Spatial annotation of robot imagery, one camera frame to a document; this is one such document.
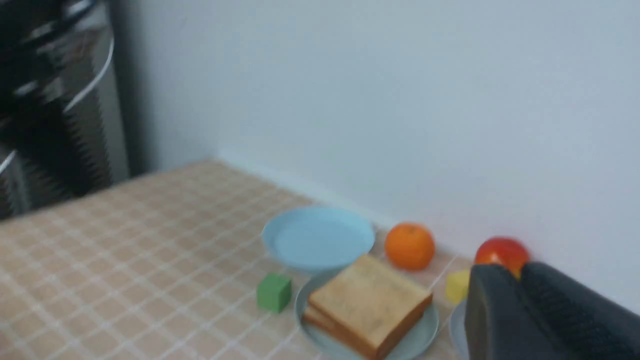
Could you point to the checkered beige tablecloth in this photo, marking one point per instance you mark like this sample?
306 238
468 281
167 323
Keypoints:
163 267

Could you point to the grey-blue right plate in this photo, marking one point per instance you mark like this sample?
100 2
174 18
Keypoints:
457 330

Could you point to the toast slice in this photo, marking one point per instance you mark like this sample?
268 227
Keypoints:
337 332
377 303

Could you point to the green cube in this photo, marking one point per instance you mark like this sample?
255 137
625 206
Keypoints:
274 293

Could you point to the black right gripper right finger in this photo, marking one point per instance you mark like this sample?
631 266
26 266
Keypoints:
590 325

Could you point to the red yellow apple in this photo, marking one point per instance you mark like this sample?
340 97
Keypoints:
506 251

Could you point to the orange fruit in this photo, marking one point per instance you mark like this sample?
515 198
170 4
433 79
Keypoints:
409 246

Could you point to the dark metal rack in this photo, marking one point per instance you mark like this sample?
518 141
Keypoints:
62 134

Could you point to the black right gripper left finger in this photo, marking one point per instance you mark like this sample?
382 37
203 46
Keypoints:
501 323

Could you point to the light blue left plate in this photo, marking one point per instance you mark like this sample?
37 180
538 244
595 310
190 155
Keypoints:
314 238

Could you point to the yellow cube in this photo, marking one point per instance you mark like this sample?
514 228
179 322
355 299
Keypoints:
457 285

